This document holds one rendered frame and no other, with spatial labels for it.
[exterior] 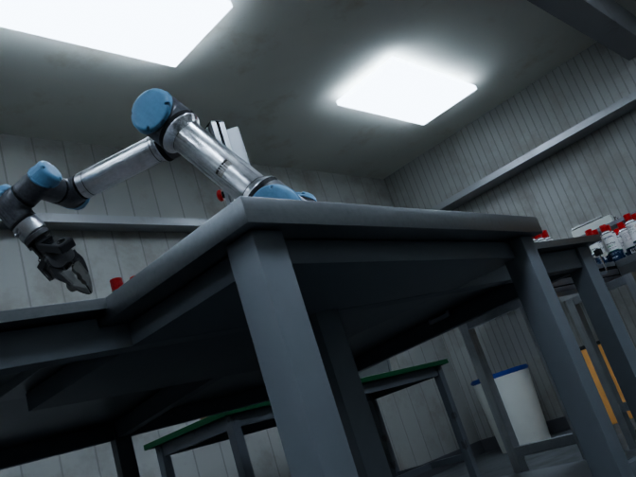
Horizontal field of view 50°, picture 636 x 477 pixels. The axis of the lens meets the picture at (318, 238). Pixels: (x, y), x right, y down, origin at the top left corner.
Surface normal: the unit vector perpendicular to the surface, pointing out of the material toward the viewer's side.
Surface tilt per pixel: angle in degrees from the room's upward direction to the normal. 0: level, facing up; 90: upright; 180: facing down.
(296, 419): 90
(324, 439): 90
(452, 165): 90
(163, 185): 90
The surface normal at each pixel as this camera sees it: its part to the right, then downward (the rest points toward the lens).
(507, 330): -0.68, -0.01
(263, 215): 0.67, -0.41
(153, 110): -0.38, -0.24
